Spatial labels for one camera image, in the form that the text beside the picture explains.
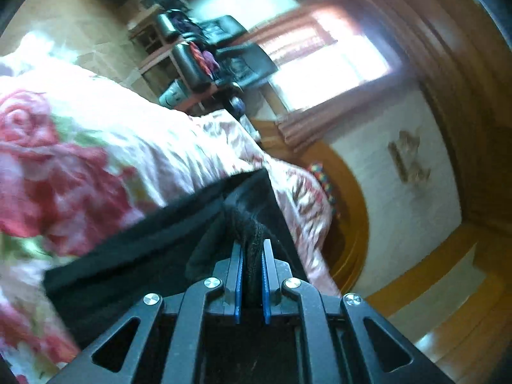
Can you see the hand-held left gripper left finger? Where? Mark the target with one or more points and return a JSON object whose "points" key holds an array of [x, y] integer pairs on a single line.
{"points": [[238, 284]]}

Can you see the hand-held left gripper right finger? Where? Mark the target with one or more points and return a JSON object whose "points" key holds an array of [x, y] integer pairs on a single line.
{"points": [[266, 284]]}

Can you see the black pants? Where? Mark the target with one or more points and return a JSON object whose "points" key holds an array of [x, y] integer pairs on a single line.
{"points": [[160, 244]]}

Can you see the multicoloured pillow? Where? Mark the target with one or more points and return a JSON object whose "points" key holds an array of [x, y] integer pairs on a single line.
{"points": [[324, 184]]}

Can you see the wooden headboard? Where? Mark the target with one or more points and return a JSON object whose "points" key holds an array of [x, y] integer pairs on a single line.
{"points": [[344, 192]]}

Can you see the pink curtain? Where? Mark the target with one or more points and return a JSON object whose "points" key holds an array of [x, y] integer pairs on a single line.
{"points": [[304, 128]]}

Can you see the pink floral blanket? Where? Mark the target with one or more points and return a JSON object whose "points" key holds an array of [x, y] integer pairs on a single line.
{"points": [[80, 136]]}

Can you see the bright window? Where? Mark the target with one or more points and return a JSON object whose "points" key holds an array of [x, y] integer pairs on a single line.
{"points": [[336, 68]]}

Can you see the colourful clothes pile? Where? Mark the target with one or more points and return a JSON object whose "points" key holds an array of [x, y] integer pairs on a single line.
{"points": [[202, 59]]}

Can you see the brown wall ornament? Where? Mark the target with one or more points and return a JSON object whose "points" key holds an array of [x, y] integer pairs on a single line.
{"points": [[408, 159]]}

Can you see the wooden door frame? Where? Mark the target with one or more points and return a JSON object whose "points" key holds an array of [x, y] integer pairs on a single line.
{"points": [[460, 68]]}

